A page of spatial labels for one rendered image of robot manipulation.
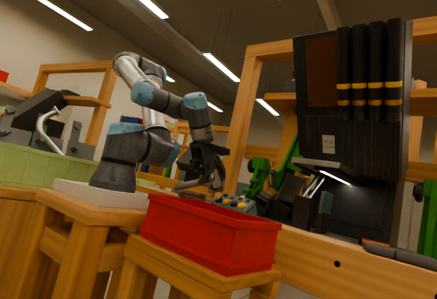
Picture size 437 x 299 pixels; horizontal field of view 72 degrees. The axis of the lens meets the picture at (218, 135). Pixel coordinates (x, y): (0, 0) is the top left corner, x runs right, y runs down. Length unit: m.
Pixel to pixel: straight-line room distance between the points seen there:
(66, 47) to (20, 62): 1.18
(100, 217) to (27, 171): 0.71
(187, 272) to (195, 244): 0.06
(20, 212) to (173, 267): 0.85
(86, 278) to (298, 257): 0.58
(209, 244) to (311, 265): 0.34
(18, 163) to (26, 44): 6.86
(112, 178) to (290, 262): 0.60
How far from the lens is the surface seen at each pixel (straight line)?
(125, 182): 1.01
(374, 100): 1.05
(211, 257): 0.72
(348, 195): 1.32
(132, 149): 1.03
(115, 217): 0.91
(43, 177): 1.54
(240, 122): 1.90
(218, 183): 1.05
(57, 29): 8.67
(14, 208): 1.46
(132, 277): 0.88
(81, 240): 0.89
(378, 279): 0.90
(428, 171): 1.59
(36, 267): 1.14
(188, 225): 0.77
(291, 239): 0.96
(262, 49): 2.04
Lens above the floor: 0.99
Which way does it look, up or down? 9 degrees up
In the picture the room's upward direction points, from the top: 13 degrees clockwise
